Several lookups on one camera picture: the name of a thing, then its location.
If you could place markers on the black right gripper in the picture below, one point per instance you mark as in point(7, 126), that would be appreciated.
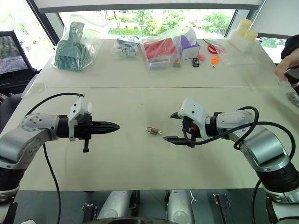
point(194, 131)

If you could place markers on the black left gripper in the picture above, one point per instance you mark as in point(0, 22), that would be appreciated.
point(82, 131)

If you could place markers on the dark phone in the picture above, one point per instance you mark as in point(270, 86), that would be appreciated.
point(293, 75)

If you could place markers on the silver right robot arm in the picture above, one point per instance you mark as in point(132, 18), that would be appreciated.
point(264, 142)

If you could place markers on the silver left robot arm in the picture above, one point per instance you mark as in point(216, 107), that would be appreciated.
point(14, 144)

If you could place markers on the person's bare hand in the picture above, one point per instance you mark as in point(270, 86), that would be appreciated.
point(283, 66)

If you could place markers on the small brass padlock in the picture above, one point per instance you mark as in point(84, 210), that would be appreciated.
point(151, 131)

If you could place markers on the small yellow green item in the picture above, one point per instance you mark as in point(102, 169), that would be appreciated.
point(176, 63)

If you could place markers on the small black box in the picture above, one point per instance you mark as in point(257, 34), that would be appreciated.
point(196, 62)

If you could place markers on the pink fuzzy ball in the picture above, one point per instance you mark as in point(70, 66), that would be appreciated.
point(202, 57)

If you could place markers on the silver right robot leg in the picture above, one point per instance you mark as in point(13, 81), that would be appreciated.
point(180, 205)

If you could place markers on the orange plastic toy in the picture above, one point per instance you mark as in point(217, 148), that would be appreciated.
point(215, 60)

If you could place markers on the red box in plastic bag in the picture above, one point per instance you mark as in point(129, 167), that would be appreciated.
point(160, 49)

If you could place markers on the green plastic scoops in bag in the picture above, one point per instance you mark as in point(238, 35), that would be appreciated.
point(70, 53)

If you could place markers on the bag of white blue parts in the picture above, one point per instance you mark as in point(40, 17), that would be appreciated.
point(126, 47)

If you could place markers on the purple and white box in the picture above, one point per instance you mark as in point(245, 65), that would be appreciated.
point(190, 45)

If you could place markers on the clear flat plastic bag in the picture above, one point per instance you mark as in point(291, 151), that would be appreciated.
point(236, 58)

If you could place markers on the dark rounded robot torso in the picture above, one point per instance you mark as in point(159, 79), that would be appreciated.
point(135, 221)

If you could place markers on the white block with cream cylinders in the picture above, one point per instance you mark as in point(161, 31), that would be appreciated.
point(243, 37)

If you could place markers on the black mesh office chair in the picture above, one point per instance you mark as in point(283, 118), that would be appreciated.
point(14, 56)

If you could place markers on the bag of metal parts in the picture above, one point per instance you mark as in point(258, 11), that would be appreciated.
point(293, 98)

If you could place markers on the person's dark sleeve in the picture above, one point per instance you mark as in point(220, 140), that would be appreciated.
point(292, 46)

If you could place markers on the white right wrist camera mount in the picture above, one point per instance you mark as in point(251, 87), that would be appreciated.
point(192, 109)

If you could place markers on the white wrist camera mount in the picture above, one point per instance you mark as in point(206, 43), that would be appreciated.
point(192, 109)
point(78, 106)

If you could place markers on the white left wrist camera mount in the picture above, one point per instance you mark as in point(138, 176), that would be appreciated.
point(78, 106)

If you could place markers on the black metal bracket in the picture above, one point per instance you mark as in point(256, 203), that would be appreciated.
point(222, 207)
point(90, 211)

